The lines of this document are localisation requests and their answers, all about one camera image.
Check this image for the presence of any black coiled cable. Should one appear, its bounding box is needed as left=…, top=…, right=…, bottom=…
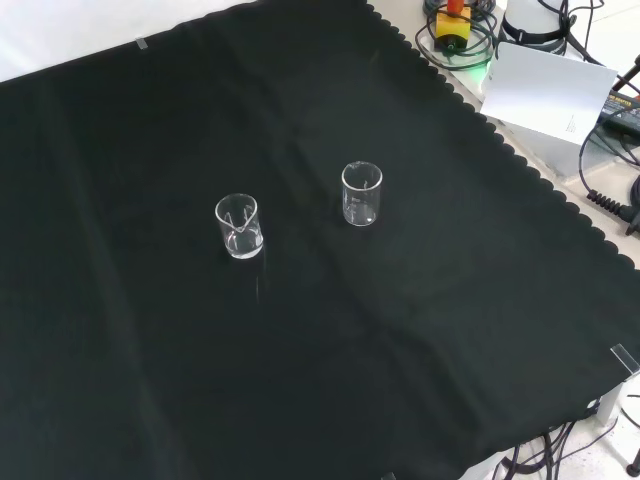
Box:
left=578, top=118, right=640, bottom=237

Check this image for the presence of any clear glass beaker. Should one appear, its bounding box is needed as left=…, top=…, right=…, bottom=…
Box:
left=340, top=160, right=384, bottom=228
left=214, top=192, right=265, bottom=261

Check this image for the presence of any black power adapter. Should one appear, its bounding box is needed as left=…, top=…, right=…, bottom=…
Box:
left=599, top=89, right=640, bottom=132

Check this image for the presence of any yellow stop button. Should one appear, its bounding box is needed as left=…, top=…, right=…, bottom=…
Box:
left=433, top=0, right=473, bottom=53

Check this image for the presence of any black bench cloth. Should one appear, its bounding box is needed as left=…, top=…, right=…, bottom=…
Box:
left=0, top=0, right=640, bottom=480

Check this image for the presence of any pale white board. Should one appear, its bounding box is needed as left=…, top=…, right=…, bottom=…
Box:
left=479, top=41, right=619, bottom=147

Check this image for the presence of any dark green looped cable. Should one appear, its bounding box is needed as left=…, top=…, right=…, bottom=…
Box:
left=414, top=0, right=497, bottom=70

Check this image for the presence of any white bench leg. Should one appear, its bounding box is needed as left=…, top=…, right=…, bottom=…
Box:
left=597, top=374, right=640, bottom=427

